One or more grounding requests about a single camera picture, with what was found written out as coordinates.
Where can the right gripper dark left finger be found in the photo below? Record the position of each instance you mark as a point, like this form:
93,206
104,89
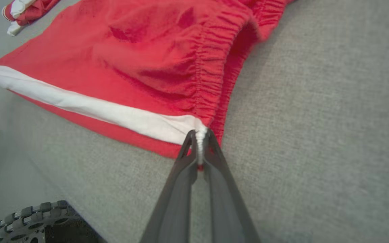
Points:
174,202

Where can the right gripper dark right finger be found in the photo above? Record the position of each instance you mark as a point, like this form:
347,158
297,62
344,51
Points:
228,209

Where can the red basketball jersey number 23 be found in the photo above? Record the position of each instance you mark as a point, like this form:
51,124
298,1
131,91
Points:
29,11

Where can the red shorts with white stripe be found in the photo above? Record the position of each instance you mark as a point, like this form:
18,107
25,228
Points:
130,67

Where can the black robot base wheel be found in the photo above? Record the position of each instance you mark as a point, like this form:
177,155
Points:
46,224

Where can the grey fabric sofa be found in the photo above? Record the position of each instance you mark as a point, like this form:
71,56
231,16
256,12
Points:
316,135

